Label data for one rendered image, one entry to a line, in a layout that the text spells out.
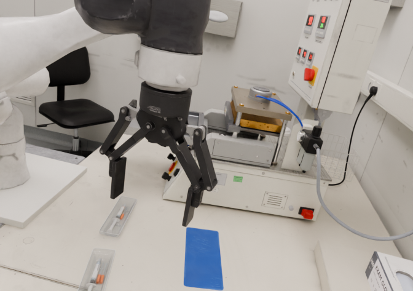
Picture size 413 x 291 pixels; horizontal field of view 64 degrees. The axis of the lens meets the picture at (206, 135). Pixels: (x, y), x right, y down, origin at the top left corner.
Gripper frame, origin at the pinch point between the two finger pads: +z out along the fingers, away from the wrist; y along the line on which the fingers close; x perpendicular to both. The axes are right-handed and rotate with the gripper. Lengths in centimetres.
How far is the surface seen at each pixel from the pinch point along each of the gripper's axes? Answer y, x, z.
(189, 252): 0.4, 27.5, 31.0
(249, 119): 3, 61, 0
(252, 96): 1, 68, -6
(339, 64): 24, 62, -23
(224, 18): -53, 192, -26
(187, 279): 3.6, 18.5, 31.1
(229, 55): -48, 206, -1
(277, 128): 12, 64, 1
